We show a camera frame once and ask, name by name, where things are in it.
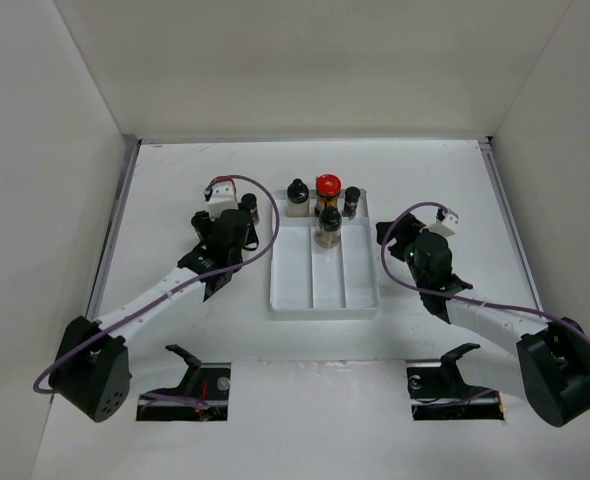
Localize black knob cap bottle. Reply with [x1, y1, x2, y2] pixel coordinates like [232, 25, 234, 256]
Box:
[315, 207, 342, 248]

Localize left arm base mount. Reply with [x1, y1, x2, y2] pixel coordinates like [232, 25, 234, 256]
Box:
[136, 345, 231, 422]

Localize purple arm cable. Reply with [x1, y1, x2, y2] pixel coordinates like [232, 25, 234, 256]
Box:
[33, 173, 280, 408]
[380, 200, 590, 401]

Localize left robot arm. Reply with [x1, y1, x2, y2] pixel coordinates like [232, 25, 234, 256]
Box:
[48, 209, 259, 423]

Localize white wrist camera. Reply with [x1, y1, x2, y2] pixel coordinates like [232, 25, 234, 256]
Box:
[204, 179, 238, 220]
[426, 208, 459, 238]

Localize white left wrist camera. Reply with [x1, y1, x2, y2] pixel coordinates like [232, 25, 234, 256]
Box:
[204, 179, 238, 220]

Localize white plastic organizer tray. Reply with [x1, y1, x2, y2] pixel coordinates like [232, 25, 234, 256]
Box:
[269, 189, 380, 320]

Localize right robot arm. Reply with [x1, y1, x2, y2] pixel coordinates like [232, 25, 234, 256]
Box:
[376, 206, 590, 427]

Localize small black lid spice bottle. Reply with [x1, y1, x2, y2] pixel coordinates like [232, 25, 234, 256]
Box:
[240, 193, 260, 226]

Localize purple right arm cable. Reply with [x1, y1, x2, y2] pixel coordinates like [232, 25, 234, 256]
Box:
[380, 200, 590, 401]

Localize white powder black cap bottle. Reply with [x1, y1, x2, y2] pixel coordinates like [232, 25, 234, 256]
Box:
[286, 178, 309, 218]

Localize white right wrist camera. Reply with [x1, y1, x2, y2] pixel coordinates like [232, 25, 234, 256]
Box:
[426, 208, 459, 238]

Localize red lid chili sauce jar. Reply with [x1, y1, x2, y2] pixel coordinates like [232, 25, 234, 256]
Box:
[210, 176, 238, 209]

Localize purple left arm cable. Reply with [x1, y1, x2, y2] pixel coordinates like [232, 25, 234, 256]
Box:
[33, 173, 280, 408]

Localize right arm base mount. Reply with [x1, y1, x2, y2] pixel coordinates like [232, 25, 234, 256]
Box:
[406, 343, 504, 421]

